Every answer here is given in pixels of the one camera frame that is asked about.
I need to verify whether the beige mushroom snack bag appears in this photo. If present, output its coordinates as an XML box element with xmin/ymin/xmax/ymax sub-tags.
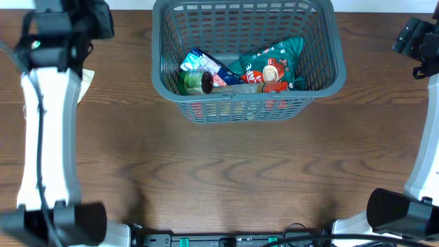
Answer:
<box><xmin>77</xmin><ymin>69</ymin><xmax>95</xmax><ymax>104</ymax></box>

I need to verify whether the green lidded jar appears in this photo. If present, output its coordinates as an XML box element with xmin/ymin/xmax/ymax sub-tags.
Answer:
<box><xmin>177</xmin><ymin>71</ymin><xmax>213</xmax><ymax>95</ymax></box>

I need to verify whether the Kleenex tissue pack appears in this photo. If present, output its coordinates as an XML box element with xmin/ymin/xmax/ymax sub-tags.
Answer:
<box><xmin>180</xmin><ymin>47</ymin><xmax>245</xmax><ymax>87</ymax></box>

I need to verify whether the green Nescafe coffee bag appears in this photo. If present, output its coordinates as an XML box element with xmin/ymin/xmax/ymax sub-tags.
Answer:
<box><xmin>228</xmin><ymin>36</ymin><xmax>305</xmax><ymax>91</ymax></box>

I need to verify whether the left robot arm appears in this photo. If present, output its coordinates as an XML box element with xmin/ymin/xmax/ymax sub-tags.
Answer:
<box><xmin>1</xmin><ymin>0</ymin><xmax>132</xmax><ymax>246</ymax></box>

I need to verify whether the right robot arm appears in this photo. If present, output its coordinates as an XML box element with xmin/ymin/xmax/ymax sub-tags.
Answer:
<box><xmin>324</xmin><ymin>17</ymin><xmax>438</xmax><ymax>246</ymax></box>

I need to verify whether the grey plastic basket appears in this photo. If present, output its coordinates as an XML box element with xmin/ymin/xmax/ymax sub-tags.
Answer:
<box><xmin>152</xmin><ymin>0</ymin><xmax>346</xmax><ymax>124</ymax></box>

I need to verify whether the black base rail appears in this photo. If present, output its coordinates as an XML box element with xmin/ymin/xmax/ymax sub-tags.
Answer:
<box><xmin>130</xmin><ymin>223</ymin><xmax>344</xmax><ymax>247</ymax></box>

